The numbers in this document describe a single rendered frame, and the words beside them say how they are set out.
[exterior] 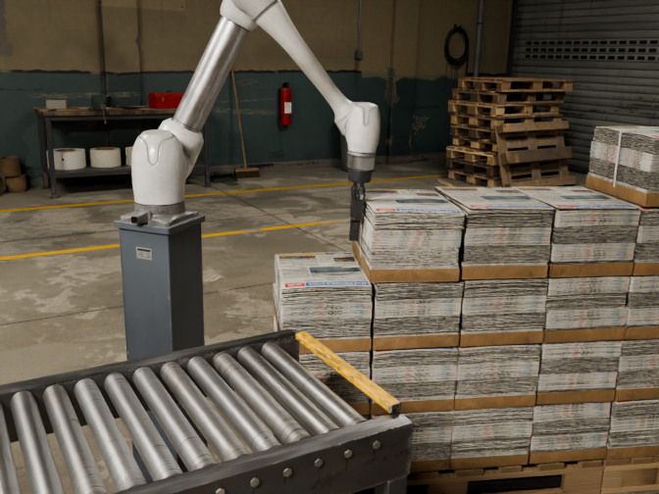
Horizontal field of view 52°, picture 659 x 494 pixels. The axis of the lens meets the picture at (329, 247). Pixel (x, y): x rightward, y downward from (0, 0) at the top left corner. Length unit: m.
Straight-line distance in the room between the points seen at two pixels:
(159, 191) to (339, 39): 7.68
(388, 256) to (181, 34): 6.90
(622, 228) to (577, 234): 0.16
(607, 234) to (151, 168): 1.45
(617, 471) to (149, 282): 1.78
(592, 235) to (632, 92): 7.59
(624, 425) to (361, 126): 1.41
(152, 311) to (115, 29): 6.44
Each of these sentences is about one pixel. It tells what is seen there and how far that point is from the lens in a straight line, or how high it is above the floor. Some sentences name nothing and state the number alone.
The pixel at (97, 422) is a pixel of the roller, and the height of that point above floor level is 0.80.
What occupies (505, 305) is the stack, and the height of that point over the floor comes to 0.74.
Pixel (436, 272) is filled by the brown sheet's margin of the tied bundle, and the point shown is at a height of 0.87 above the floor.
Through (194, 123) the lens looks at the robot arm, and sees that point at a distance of 2.32.
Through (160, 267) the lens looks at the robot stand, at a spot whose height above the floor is 0.87.
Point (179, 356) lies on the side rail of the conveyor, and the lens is 1.71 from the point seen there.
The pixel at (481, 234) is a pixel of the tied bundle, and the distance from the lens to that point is 2.18.
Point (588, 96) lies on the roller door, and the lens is 10.28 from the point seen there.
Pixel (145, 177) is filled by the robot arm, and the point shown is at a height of 1.14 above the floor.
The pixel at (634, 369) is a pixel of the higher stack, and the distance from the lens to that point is 2.60.
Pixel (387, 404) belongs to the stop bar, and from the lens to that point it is 1.45.
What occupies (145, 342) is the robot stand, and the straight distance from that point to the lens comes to 2.30.
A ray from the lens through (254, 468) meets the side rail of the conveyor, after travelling 1.28.
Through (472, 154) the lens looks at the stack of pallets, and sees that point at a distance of 8.71.
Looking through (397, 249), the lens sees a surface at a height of 0.94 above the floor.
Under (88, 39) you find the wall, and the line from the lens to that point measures 8.48.
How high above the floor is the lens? 1.51
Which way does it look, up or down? 16 degrees down
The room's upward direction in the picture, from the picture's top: 1 degrees clockwise
